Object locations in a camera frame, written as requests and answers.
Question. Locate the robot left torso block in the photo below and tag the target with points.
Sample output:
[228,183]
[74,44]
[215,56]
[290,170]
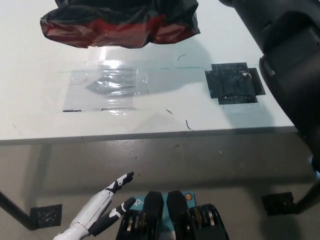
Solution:
[152,215]

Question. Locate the robot torso block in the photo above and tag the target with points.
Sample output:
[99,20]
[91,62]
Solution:
[178,215]
[152,215]

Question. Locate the black tape patch on table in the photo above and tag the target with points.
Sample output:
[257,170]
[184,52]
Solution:
[232,85]

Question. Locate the teal router box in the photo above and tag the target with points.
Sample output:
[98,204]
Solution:
[138,200]

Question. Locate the robot right torso block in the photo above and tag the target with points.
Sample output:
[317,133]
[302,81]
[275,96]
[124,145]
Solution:
[178,215]

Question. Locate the black plastic shopping bag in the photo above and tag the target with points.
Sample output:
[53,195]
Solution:
[120,22]

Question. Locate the clear tape sheet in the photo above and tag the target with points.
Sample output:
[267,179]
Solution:
[100,97]

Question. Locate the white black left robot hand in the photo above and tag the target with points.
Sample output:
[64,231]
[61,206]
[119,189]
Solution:
[92,212]

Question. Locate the black table leg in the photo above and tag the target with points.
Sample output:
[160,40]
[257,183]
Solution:
[15,211]
[308,200]

